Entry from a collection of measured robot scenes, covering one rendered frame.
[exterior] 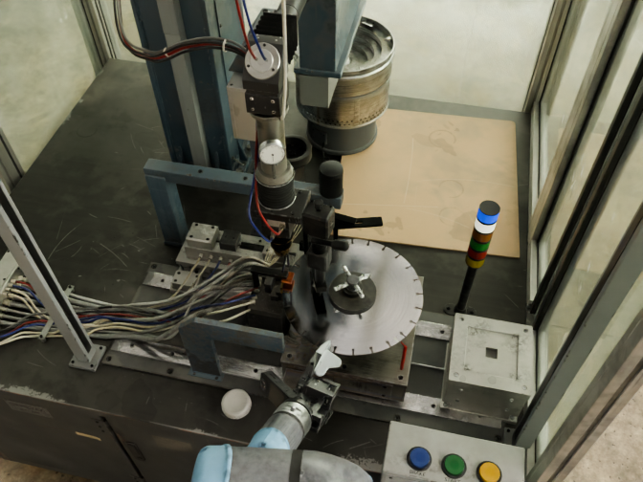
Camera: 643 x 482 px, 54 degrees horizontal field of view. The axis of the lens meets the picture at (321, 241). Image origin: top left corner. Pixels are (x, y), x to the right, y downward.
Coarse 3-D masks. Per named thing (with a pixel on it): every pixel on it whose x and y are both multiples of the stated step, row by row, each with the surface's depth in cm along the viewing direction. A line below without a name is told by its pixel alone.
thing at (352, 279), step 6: (348, 276) 146; (354, 276) 146; (360, 276) 146; (366, 276) 147; (348, 282) 145; (354, 282) 145; (336, 288) 145; (342, 288) 145; (348, 288) 146; (354, 288) 146; (360, 294) 143
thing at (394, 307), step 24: (360, 240) 160; (336, 264) 155; (360, 264) 155; (384, 264) 155; (408, 264) 155; (288, 288) 151; (312, 288) 151; (384, 288) 150; (408, 288) 150; (288, 312) 146; (312, 312) 146; (336, 312) 146; (360, 312) 146; (384, 312) 146; (408, 312) 146; (312, 336) 142; (336, 336) 142; (360, 336) 142; (384, 336) 142
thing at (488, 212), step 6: (480, 204) 139; (486, 204) 139; (492, 204) 139; (498, 204) 139; (480, 210) 138; (486, 210) 138; (492, 210) 138; (498, 210) 138; (480, 216) 139; (486, 216) 137; (492, 216) 137; (498, 216) 139; (486, 222) 139; (492, 222) 139
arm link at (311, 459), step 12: (312, 456) 82; (324, 456) 82; (336, 456) 84; (300, 468) 80; (312, 468) 80; (324, 468) 80; (336, 468) 81; (348, 468) 83; (360, 468) 86; (300, 480) 78; (312, 480) 78; (324, 480) 79; (336, 480) 80; (348, 480) 81; (360, 480) 83
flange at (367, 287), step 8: (352, 272) 152; (336, 280) 151; (344, 280) 151; (368, 280) 151; (344, 288) 147; (360, 288) 147; (368, 288) 149; (336, 296) 148; (344, 296) 148; (352, 296) 147; (368, 296) 148; (336, 304) 147; (344, 304) 146; (352, 304) 146; (360, 304) 146; (368, 304) 146; (352, 312) 146
